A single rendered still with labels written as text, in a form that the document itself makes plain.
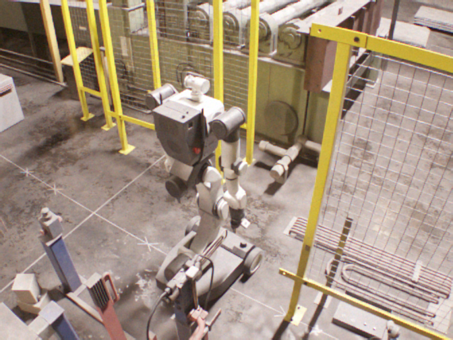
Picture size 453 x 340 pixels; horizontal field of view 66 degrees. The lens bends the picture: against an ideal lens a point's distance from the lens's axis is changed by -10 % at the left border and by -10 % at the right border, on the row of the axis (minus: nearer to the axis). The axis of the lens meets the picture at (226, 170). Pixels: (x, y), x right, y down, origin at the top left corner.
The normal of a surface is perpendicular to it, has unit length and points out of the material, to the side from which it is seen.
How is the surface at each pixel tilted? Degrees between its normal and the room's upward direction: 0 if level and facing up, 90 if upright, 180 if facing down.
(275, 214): 0
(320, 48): 90
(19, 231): 0
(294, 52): 90
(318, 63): 90
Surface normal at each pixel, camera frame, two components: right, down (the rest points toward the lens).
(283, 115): -0.51, 0.51
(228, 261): 0.00, -0.78
